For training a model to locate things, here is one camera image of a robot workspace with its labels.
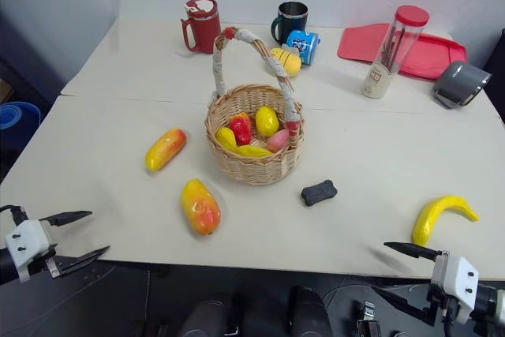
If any small metal bracket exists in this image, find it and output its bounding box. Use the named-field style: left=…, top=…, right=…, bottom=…
left=356, top=300, right=380, bottom=337

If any red plastic tray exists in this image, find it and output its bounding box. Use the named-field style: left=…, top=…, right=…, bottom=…
left=337, top=21, right=469, bottom=81

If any red lidded mug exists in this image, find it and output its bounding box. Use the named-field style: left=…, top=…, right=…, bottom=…
left=180, top=0, right=223, bottom=55

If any blue plastic bin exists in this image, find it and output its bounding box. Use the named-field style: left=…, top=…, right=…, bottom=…
left=0, top=102, right=42, bottom=131

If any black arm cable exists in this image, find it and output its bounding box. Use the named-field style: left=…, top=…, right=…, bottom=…
left=441, top=311, right=455, bottom=337
left=0, top=204, right=29, bottom=228

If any pink peach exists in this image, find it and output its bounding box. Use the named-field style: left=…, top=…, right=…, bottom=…
left=266, top=128, right=291, bottom=153

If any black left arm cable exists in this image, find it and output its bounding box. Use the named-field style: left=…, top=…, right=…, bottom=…
left=0, top=204, right=29, bottom=228

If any red bell pepper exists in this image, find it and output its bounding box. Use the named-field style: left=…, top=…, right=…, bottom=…
left=229, top=112, right=254, bottom=146

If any large yellow banana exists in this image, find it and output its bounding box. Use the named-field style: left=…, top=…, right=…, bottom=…
left=411, top=194, right=481, bottom=248

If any plump yellow red mango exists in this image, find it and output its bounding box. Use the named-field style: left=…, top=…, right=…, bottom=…
left=180, top=178, right=222, bottom=237

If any dark green steel mug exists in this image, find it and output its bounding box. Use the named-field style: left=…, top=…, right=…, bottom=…
left=270, top=1, right=309, bottom=47

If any clear tube with red lid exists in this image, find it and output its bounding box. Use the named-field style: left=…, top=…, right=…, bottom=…
left=361, top=5, right=431, bottom=99

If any dark rounded shape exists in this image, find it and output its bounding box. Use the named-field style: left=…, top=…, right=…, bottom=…
left=289, top=285, right=331, bottom=337
left=176, top=292, right=238, bottom=337

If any wicker basket with wrapped handle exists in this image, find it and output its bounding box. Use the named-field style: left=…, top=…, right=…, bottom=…
left=204, top=25, right=305, bottom=187

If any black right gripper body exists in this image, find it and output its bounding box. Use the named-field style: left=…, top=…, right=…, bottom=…
left=426, top=284, right=455, bottom=321

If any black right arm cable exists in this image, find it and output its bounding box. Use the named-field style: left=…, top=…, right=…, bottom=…
left=441, top=311, right=455, bottom=337

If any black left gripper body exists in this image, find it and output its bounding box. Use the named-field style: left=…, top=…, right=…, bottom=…
left=26, top=245, right=61, bottom=278

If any black sponge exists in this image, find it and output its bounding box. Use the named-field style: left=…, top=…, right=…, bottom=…
left=300, top=179, right=339, bottom=208

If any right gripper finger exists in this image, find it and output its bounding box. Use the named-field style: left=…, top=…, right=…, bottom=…
left=383, top=241, right=443, bottom=263
left=370, top=285, right=434, bottom=326

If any blue printed cup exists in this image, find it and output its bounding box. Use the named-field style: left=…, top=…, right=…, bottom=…
left=285, top=28, right=322, bottom=67

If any yellow lemon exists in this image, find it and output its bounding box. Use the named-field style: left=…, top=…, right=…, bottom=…
left=255, top=105, right=281, bottom=137

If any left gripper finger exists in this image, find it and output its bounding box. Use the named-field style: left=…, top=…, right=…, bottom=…
left=38, top=210, right=94, bottom=229
left=50, top=245, right=111, bottom=279

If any small yellow banana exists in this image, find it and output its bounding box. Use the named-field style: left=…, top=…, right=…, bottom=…
left=215, top=127, right=274, bottom=159

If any yellow toy figure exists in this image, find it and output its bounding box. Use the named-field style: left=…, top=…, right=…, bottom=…
left=269, top=47, right=304, bottom=78

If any grey mug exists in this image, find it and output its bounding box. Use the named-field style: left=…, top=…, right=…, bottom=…
left=432, top=60, right=493, bottom=110

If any slim yellow red mango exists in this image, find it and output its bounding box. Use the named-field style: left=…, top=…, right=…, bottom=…
left=144, top=127, right=188, bottom=174

